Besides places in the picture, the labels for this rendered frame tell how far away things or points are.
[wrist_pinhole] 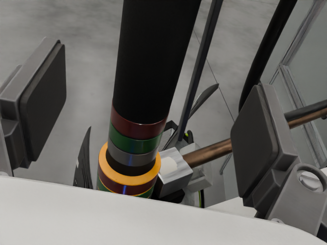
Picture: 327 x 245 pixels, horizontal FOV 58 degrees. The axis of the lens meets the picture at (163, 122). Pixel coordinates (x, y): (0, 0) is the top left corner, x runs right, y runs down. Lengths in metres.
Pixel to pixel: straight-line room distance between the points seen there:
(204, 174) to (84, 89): 2.09
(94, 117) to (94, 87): 0.39
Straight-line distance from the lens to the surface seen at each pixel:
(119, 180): 0.19
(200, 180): 0.76
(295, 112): 0.34
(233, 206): 0.73
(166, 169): 0.24
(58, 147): 2.26
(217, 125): 2.69
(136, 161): 0.18
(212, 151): 0.27
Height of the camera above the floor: 1.72
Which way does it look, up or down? 43 degrees down
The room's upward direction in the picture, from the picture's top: 16 degrees clockwise
